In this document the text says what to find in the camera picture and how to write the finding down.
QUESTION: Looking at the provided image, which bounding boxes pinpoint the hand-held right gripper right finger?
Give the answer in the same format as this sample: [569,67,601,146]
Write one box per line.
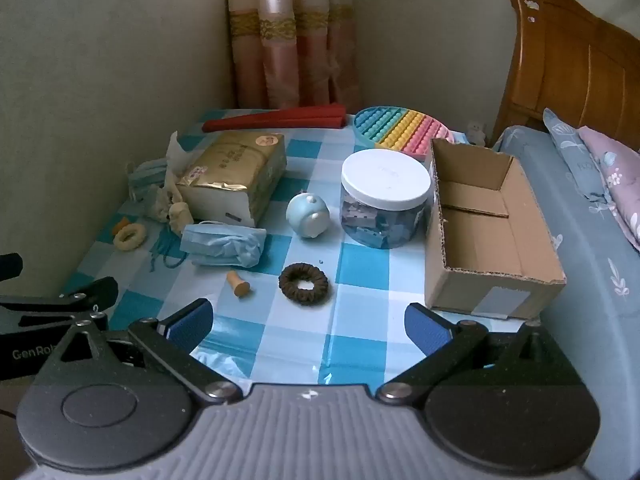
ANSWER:
[375,304,583,405]

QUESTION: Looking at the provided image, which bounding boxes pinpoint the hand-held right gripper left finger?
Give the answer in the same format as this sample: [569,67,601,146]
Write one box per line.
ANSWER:
[32,299,244,406]

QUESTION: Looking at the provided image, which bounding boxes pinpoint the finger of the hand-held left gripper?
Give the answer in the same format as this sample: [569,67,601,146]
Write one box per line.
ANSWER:
[0,254,24,281]
[0,276,119,322]

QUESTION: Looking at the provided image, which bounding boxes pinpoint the cream hair ring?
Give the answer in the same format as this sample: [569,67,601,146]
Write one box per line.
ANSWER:
[113,224,147,252]

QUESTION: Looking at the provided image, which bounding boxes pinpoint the cardboard box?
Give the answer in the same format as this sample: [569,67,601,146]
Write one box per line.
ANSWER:
[424,137,567,321]

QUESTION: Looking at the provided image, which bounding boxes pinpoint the beige cloth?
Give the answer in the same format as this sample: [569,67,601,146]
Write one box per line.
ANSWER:
[167,201,193,235]

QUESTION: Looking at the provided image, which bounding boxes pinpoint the gold tissue pack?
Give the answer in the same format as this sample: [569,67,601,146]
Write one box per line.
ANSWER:
[175,131,288,228]

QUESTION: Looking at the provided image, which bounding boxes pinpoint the white tissue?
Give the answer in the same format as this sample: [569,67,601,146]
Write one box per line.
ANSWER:
[166,131,201,188]

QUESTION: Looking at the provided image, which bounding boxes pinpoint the wooden cork stopper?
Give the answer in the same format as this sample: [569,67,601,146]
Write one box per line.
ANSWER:
[226,271,251,299]

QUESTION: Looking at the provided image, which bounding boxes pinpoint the light blue face mask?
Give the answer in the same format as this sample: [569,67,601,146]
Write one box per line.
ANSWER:
[127,157,171,206]
[181,220,268,268]

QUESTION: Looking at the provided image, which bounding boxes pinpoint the brown hair scrunchie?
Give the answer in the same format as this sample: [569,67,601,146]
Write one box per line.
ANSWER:
[278,262,331,303]

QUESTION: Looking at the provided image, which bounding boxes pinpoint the blue checkered tablecloth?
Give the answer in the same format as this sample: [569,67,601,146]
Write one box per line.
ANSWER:
[57,107,531,396]

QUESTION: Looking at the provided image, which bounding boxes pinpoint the blue pig toy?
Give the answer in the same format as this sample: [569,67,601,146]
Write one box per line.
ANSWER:
[286,191,330,239]

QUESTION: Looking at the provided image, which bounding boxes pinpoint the clear jar with white lid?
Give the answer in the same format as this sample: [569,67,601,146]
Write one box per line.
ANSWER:
[340,150,433,249]

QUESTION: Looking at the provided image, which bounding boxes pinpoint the blue floral bed sheet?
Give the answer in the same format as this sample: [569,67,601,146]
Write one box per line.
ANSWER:
[492,125,640,480]

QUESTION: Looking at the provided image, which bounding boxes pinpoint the small white plush toy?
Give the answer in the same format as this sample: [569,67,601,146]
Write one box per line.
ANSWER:
[465,120,488,147]

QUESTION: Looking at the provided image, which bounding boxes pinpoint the rainbow pop bubble toy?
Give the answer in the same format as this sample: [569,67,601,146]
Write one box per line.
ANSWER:
[352,106,456,161]

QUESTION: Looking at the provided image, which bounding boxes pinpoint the red folded fan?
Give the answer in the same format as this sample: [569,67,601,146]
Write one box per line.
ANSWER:
[201,102,347,134]

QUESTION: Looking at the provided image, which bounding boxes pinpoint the blue floral pillow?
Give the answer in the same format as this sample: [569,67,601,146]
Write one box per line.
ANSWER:
[542,107,616,211]

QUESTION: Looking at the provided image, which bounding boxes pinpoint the pink floral pillow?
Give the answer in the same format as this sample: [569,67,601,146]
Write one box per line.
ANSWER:
[577,126,640,253]

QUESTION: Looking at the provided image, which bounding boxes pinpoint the pink curtain with gold trim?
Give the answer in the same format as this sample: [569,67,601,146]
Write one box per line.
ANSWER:
[226,0,363,111]

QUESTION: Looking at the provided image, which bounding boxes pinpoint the wooden headboard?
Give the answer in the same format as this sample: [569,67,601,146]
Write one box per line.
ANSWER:
[492,0,640,153]

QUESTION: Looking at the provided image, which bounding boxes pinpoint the teal cord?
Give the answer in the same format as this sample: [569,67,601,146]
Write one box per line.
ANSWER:
[149,225,187,269]

